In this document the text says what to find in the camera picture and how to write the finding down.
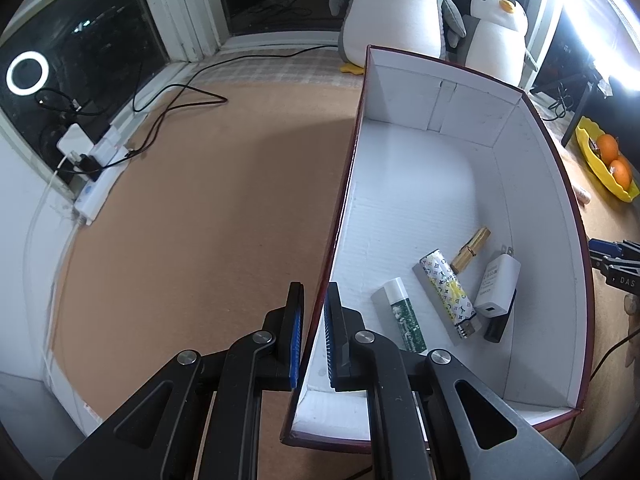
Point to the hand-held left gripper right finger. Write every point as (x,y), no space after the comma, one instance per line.
(328,352)

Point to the black plug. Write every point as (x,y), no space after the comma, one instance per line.
(89,165)

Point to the white green glue stick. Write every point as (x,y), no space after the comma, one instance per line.
(402,315)

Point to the white charger plug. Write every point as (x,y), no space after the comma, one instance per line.
(497,282)

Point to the white power strip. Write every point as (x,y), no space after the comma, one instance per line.
(102,185)

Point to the white cardboard box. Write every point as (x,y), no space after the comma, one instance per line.
(415,185)

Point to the orange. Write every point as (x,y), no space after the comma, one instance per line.
(622,172)
(609,146)

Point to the small penguin plush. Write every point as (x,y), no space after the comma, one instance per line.
(497,35)

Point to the brown cork mat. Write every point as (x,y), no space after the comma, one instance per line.
(200,240)

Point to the white power adapter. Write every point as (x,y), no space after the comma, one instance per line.
(74,140)

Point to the yellow fruit tray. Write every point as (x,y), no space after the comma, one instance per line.
(592,170)

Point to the person's right hand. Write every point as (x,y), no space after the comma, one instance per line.
(634,305)

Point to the patterned lighter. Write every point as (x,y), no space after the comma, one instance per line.
(445,287)

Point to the large penguin plush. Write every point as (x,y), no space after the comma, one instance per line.
(395,15)

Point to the gold lipstick tube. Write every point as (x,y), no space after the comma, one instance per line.
(470,250)

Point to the black light stand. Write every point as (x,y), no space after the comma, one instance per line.
(575,110)

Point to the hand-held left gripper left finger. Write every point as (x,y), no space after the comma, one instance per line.
(295,352)

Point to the small black block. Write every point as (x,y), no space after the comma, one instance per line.
(497,330)

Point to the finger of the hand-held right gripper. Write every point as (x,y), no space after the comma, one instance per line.
(602,264)
(602,247)

